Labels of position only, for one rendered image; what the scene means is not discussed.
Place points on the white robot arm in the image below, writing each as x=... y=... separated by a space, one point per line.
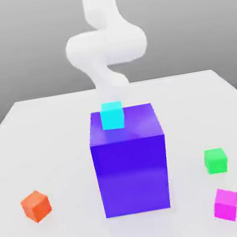
x=106 y=46

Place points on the small cyan cube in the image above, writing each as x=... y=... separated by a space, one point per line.
x=112 y=117

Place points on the small green cube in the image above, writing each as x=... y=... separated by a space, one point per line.
x=216 y=161

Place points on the small magenta cube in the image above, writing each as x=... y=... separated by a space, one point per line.
x=225 y=206

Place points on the large purple box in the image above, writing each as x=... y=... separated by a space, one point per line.
x=132 y=172

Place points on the small orange cube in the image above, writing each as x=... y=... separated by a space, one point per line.
x=36 y=207

